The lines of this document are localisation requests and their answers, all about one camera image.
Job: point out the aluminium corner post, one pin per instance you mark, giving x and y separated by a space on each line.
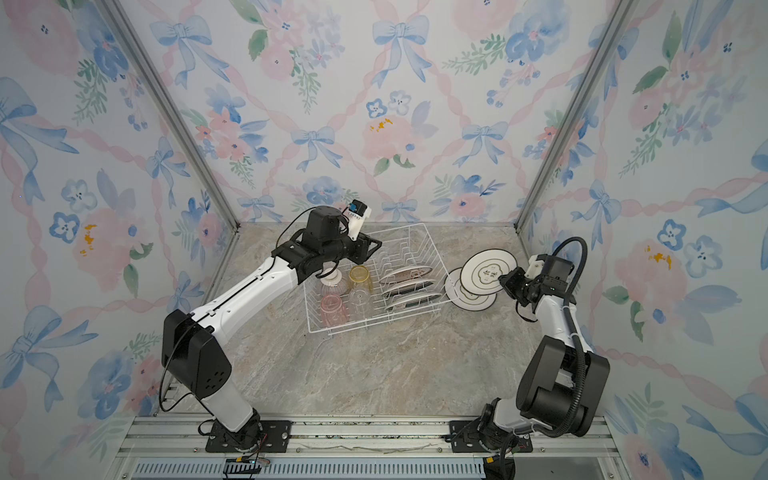
117 19
615 27

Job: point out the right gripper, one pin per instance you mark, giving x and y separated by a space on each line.
509 280

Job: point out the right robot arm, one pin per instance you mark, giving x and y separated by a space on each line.
561 389

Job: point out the pink glass cup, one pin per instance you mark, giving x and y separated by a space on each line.
333 311

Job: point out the yellow glass cup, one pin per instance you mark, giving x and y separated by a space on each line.
360 279

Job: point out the clear glass cup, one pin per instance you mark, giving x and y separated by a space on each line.
360 303

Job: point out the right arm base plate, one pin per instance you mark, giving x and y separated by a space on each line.
468 436

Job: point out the right aluminium corner post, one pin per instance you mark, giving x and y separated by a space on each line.
615 27

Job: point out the left aluminium corner post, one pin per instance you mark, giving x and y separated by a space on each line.
117 19

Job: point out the white ceramic bowl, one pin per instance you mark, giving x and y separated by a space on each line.
333 282

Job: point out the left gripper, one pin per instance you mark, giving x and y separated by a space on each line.
363 244

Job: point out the white wire dish rack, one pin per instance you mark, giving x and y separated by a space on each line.
402 246

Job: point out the aluminium front rail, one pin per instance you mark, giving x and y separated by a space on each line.
180 446

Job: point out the white plate green clover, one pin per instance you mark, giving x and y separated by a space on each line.
462 298

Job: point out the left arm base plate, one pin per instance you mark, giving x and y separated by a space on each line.
265 436

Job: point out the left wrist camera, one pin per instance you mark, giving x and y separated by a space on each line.
356 213

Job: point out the green red rim plate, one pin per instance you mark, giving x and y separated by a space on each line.
407 287

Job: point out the orange sunburst plate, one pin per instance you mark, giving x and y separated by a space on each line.
404 274

